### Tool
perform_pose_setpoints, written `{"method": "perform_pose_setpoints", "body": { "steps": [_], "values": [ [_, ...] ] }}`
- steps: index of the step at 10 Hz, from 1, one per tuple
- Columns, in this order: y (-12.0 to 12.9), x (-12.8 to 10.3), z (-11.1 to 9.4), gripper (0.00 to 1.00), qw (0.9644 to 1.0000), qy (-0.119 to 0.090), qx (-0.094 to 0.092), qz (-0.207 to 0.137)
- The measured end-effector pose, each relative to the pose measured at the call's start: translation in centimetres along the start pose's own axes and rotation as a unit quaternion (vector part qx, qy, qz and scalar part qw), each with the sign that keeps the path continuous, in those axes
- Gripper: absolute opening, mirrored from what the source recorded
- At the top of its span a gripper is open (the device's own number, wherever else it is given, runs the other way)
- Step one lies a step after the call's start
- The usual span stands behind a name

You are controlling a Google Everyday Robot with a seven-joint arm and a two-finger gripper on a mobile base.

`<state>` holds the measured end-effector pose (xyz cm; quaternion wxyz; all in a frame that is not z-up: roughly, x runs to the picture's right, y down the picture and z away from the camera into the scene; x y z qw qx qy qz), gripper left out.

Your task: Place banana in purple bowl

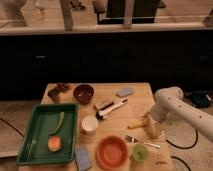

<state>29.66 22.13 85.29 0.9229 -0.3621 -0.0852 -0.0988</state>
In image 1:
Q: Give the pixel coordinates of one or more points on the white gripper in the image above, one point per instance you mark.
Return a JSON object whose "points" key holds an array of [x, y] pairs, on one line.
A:
{"points": [[153, 127]]}

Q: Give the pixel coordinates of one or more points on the yellow banana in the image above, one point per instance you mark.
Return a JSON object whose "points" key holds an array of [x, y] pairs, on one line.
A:
{"points": [[139, 123]]}

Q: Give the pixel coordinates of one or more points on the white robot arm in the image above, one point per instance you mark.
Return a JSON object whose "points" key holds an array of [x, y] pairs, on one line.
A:
{"points": [[170, 100]]}

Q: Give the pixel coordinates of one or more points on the orange bowl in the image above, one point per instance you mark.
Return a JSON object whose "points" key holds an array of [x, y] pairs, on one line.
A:
{"points": [[111, 153]]}

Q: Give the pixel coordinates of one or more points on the purple bowl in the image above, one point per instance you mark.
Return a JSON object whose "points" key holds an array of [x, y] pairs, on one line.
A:
{"points": [[83, 93]]}

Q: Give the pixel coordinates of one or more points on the silver fork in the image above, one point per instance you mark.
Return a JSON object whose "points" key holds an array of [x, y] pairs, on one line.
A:
{"points": [[134, 140]]}

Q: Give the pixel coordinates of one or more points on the green cup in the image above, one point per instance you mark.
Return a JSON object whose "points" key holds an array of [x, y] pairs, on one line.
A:
{"points": [[139, 153]]}

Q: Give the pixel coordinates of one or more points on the blue sponge back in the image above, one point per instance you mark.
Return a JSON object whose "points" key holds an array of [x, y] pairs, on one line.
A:
{"points": [[125, 92]]}

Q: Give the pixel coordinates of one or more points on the blue sponge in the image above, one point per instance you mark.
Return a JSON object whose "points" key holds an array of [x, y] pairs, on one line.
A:
{"points": [[125, 92], [82, 158]]}

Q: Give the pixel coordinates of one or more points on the beige eraser block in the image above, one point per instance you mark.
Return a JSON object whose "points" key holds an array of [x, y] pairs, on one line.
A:
{"points": [[100, 104]]}

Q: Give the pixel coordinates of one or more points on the white cup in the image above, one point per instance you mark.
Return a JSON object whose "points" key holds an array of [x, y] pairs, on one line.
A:
{"points": [[89, 124]]}

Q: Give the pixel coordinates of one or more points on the blue sponge front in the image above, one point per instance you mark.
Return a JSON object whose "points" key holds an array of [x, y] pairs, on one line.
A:
{"points": [[82, 158]]}

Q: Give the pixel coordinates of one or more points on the green chili pepper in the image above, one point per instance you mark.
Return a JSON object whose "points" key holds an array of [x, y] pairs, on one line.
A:
{"points": [[59, 124]]}

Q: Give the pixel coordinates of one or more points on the orange peach fruit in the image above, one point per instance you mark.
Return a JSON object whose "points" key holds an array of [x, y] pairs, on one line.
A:
{"points": [[54, 143]]}

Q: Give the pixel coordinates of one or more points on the dark brown toy object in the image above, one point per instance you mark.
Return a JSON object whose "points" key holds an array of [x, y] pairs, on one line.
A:
{"points": [[53, 94]]}

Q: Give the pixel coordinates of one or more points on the green plastic tray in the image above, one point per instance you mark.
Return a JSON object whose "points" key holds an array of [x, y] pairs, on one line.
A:
{"points": [[44, 118]]}

